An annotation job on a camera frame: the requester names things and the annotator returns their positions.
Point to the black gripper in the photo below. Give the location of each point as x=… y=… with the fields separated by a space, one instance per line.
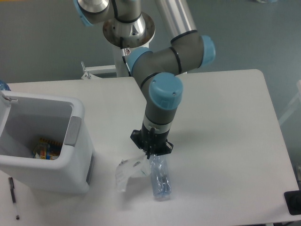
x=152 y=143

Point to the clear plastic water bottle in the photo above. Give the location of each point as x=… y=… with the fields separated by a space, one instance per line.
x=160 y=179

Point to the white plastic wrapper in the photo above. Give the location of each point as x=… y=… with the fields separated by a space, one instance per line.
x=137 y=167

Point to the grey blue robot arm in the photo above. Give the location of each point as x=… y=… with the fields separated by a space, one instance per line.
x=156 y=73

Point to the white trash can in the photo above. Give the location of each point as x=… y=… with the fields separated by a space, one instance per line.
x=24 y=119

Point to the colourful snack packaging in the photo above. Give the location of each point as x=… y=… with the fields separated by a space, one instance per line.
x=47 y=149

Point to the black pen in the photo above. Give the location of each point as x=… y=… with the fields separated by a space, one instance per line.
x=12 y=191

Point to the black device at table edge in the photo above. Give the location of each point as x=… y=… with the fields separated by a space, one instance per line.
x=293 y=201

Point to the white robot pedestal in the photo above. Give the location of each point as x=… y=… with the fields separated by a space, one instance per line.
x=124 y=38

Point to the white frame at right edge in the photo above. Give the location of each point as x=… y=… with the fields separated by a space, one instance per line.
x=292 y=106

